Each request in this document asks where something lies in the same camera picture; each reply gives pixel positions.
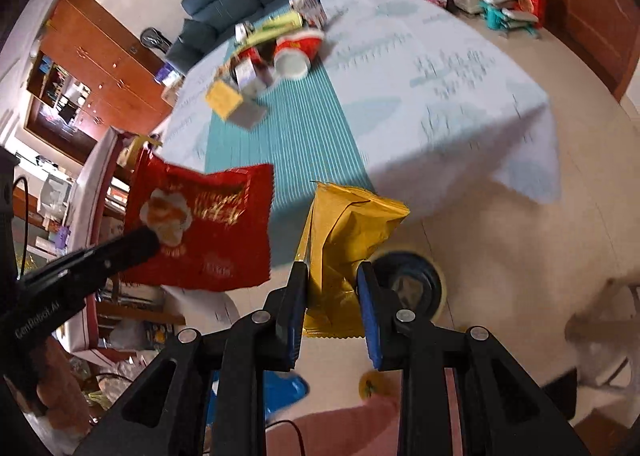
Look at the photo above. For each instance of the grey box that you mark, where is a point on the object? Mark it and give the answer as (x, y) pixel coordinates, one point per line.
(247, 116)

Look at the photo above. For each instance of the red-brown wooden cabinet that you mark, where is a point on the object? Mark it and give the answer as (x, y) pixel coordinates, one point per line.
(100, 60)

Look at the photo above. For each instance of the person's pink trouser leg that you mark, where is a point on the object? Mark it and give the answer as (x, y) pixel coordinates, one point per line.
(340, 431)

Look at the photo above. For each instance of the teal plastic stools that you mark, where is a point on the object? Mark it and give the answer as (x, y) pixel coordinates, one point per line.
(505, 18)

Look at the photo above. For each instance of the brown wooden door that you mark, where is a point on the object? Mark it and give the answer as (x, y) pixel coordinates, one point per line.
(590, 10)

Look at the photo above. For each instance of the blue plastic item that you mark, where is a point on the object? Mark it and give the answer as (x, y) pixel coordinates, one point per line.
(282, 391)

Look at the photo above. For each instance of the red snack packet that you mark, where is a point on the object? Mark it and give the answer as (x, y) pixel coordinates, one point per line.
(215, 216)

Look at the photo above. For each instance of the yellow snack packet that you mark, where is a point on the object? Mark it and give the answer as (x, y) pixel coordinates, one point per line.
(345, 236)

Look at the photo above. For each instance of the red gift bag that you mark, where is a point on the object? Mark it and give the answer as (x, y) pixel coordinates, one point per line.
(530, 0)

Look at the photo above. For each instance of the black bin with yellow rim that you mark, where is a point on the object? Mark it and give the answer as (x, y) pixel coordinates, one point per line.
(425, 281)

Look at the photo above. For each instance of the yellow-green packet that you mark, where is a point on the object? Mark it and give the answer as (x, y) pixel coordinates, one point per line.
(277, 25)

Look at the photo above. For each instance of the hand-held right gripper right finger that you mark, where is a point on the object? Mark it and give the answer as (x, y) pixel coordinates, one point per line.
(367, 316)

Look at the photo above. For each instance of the small white box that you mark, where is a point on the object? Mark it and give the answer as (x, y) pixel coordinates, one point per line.
(246, 70)

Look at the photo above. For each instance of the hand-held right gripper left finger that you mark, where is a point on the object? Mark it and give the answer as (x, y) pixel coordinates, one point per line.
(295, 311)

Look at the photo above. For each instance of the yellow knitted slipper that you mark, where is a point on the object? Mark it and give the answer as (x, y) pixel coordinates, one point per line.
(372, 383)

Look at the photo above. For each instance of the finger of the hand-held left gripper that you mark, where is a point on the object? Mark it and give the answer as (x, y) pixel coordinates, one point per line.
(125, 248)

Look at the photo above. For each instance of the red paper noodle cup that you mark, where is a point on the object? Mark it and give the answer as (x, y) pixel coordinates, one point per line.
(297, 48)

